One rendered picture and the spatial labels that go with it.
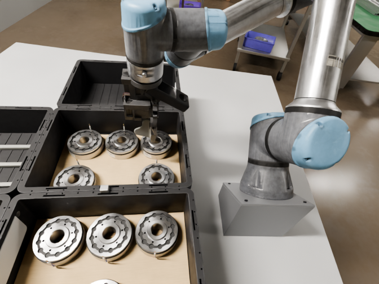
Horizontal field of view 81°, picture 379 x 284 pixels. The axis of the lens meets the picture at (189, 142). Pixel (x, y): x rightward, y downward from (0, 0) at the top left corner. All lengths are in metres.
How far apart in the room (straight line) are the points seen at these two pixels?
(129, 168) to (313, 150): 0.50
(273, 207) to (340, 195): 1.50
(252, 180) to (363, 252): 1.37
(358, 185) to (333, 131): 1.75
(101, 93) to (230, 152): 0.59
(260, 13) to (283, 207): 0.50
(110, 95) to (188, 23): 0.61
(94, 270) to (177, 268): 0.18
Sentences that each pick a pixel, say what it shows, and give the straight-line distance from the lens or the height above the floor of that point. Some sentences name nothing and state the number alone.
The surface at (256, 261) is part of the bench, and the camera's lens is 0.78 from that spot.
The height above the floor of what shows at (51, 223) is 0.86.
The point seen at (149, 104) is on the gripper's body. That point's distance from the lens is 0.54.
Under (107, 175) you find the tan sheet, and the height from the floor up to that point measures 0.83.
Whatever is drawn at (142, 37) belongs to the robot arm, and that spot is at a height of 1.24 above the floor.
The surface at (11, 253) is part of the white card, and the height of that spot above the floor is 0.88.
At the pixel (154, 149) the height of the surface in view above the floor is 0.86.
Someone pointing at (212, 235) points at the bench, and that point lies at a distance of 0.77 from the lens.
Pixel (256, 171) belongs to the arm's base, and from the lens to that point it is 0.66.
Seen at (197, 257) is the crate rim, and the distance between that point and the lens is 0.50.
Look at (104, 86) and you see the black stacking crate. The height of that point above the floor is 0.83.
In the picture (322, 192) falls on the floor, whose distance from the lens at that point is 2.03.
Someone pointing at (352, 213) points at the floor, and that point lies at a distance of 2.07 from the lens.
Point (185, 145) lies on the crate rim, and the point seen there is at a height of 0.93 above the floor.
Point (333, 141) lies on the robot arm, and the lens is 0.55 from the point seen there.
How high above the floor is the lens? 1.41
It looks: 47 degrees down
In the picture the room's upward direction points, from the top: 9 degrees clockwise
